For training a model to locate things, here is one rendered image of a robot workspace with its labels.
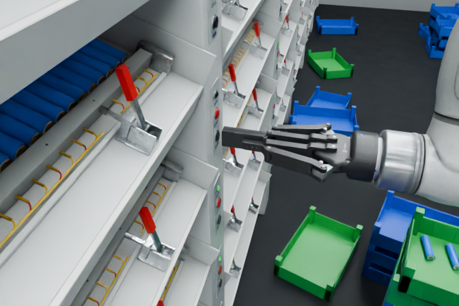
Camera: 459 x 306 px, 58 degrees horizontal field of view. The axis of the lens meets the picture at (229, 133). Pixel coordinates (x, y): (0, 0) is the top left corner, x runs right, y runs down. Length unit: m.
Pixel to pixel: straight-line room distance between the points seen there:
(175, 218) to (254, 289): 0.86
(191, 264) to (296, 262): 0.77
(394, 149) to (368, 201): 1.21
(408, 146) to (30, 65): 0.50
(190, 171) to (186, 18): 0.25
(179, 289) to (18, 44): 0.59
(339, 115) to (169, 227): 1.64
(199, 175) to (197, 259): 0.21
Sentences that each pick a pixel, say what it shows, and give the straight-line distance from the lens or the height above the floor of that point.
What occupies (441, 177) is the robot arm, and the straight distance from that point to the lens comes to 0.64.
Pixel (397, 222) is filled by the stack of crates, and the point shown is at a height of 0.16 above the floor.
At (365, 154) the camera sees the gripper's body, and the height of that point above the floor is 0.83.
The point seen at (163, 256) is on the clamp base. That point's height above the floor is 0.76.
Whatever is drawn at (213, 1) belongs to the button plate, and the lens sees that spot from 0.59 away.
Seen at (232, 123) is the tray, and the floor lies 0.73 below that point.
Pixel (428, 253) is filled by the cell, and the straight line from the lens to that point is 1.11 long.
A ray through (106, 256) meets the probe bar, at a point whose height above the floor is 0.78.
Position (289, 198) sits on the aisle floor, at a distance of 1.77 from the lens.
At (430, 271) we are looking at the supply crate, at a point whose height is 0.40.
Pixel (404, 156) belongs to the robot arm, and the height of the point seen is 0.84.
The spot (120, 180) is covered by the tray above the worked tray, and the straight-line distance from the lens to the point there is 0.42.
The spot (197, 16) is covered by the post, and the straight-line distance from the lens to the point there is 0.55.
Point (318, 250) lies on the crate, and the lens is 1.59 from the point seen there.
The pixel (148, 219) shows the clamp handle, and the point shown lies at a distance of 0.53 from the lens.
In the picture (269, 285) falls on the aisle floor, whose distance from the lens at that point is 1.48.
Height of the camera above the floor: 1.19
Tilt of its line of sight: 34 degrees down
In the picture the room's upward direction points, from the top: straight up
